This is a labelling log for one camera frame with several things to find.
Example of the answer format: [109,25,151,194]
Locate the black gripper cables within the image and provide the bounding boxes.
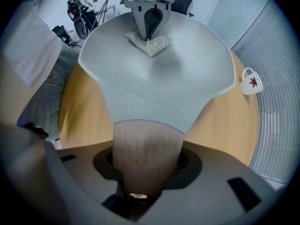
[88,0,119,34]

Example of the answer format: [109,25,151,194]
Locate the white mug with star print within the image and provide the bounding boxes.
[239,67,265,96]

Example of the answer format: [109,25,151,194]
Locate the black high-back office chair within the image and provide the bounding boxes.
[171,0,195,18]

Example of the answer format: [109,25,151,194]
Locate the black low office chair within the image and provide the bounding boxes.
[52,25,71,45]

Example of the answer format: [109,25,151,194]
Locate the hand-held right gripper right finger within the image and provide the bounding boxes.
[140,141,277,225]

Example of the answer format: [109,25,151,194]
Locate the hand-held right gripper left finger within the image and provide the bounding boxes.
[28,140,133,225]

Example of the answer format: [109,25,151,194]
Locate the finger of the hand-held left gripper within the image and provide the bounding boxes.
[131,6,153,41]
[149,6,172,41]

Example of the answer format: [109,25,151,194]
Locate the person's white shirt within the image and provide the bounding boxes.
[3,8,63,89]

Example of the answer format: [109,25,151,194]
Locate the round wooden table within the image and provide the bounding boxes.
[57,49,261,167]

